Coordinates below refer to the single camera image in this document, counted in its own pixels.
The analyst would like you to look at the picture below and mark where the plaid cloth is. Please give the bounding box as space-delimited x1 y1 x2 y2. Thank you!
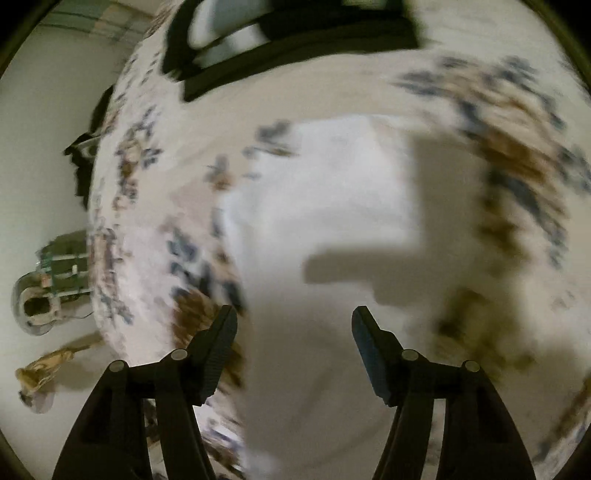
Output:
41 0 155 35

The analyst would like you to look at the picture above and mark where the white small garment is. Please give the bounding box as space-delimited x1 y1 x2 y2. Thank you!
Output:
217 114 467 480

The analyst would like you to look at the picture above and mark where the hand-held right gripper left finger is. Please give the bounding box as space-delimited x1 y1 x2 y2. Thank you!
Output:
52 305 238 480

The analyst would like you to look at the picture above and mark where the dark cloth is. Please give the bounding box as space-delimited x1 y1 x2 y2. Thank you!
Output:
64 85 115 213

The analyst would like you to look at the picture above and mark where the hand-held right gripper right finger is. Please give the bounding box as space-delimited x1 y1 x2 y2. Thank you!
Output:
351 305 537 480

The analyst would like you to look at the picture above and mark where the brown plush slipper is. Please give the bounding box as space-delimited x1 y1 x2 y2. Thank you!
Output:
15 333 103 414

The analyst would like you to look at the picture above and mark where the floral bed sheet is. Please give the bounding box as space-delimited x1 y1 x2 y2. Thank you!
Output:
87 0 591 480

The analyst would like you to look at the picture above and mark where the black and white garment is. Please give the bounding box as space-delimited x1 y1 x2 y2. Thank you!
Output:
160 0 428 103

